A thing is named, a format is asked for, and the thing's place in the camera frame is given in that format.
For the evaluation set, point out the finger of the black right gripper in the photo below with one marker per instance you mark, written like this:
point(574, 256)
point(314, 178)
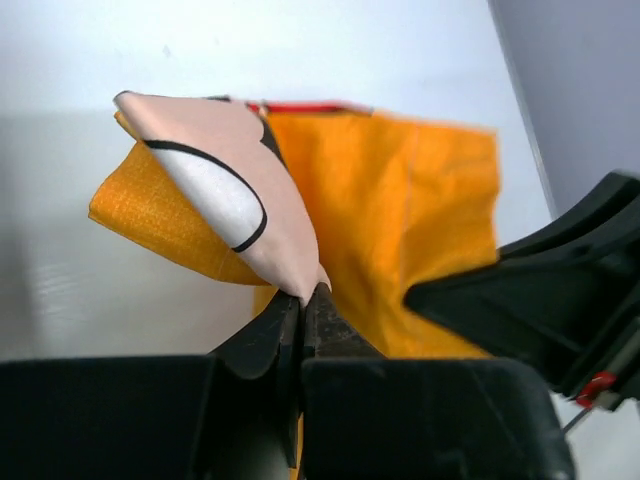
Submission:
point(564, 300)

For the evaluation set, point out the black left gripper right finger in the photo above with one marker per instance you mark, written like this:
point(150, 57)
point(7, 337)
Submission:
point(327, 335)

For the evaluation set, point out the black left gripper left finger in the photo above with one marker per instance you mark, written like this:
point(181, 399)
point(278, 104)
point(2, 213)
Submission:
point(256, 374)

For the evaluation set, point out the orange cartoon print cloth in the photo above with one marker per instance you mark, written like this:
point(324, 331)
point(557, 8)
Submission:
point(283, 195)

